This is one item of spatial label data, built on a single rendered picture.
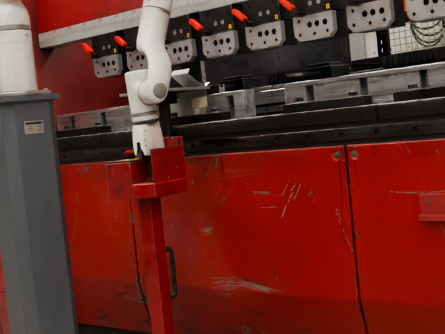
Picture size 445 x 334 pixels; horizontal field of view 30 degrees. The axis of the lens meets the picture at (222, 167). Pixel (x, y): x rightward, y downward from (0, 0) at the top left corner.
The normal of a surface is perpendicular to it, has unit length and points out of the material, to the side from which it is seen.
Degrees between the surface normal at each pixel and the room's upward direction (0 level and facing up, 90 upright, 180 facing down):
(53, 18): 90
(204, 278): 89
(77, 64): 90
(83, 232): 90
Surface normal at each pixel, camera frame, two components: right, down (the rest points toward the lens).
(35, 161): 0.62, -0.03
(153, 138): 0.79, 0.00
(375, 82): -0.67, 0.11
